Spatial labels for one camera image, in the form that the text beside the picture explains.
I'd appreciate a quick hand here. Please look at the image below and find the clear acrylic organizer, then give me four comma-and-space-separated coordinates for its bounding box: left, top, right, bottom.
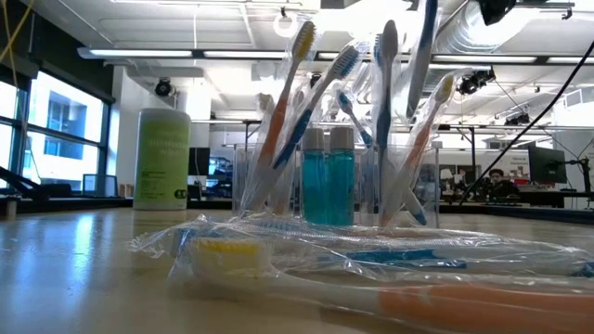
231, 143, 441, 229

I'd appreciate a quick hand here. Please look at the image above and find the blue mouthwash bottle white cap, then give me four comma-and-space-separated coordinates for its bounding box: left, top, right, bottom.
327, 127, 356, 227
300, 128, 329, 226

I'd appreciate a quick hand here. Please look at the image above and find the bright ceiling light panel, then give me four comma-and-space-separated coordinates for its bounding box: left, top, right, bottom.
317, 0, 423, 33

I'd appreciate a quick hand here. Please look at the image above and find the black computer monitor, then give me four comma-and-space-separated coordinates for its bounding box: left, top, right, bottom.
527, 146, 568, 186

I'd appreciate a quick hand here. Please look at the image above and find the person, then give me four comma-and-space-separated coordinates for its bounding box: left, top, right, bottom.
482, 168, 521, 201

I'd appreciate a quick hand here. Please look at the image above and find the black background screen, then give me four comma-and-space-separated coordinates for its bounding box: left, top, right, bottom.
187, 147, 211, 176

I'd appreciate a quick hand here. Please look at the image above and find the long linear ceiling light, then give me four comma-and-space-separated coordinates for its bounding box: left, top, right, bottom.
76, 45, 594, 66

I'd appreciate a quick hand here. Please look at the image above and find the green disinfecting wipes canister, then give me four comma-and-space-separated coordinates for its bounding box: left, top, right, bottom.
133, 108, 192, 212

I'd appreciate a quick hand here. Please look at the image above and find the large glass window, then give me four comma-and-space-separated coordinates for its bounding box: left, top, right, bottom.
0, 69, 115, 191

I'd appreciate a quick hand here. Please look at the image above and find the silver ventilation duct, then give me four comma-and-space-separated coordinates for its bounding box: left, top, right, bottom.
410, 0, 542, 97

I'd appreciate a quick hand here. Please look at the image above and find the black background workstation frame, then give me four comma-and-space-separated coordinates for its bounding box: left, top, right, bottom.
438, 123, 477, 200

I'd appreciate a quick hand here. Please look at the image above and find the black cable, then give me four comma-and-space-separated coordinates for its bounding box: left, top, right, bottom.
458, 39, 594, 205

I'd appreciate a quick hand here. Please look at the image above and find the white hanging ring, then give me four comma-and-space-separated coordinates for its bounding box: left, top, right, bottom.
272, 11, 299, 38

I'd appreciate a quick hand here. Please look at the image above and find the yellow cable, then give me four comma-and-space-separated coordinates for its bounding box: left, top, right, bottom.
0, 0, 33, 64

